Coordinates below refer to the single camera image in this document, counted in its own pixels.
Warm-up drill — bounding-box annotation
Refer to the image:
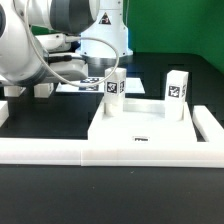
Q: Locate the white square table top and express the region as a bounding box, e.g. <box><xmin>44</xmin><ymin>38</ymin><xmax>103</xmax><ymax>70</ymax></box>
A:
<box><xmin>88</xmin><ymin>98</ymin><xmax>197</xmax><ymax>143</ymax></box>

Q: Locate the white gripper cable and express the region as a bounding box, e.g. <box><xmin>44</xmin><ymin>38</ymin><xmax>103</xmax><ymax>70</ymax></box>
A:
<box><xmin>23</xmin><ymin>0</ymin><xmax>120</xmax><ymax>90</ymax></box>

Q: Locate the white marker tag plate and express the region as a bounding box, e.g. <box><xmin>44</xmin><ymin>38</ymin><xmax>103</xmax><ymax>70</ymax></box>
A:
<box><xmin>56</xmin><ymin>77</ymin><xmax>145</xmax><ymax>94</ymax></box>

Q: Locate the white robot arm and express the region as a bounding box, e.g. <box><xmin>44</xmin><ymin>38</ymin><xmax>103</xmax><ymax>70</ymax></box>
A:
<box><xmin>0</xmin><ymin>0</ymin><xmax>133</xmax><ymax>87</ymax></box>

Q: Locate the white U-shaped obstacle fence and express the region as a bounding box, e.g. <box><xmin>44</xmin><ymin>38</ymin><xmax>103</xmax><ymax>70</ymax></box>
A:
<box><xmin>0</xmin><ymin>105</ymin><xmax>224</xmax><ymax>168</ymax></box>

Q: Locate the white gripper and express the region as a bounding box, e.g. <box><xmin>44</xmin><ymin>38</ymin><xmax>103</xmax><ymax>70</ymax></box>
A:
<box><xmin>36</xmin><ymin>33</ymin><xmax>88</xmax><ymax>81</ymax></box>

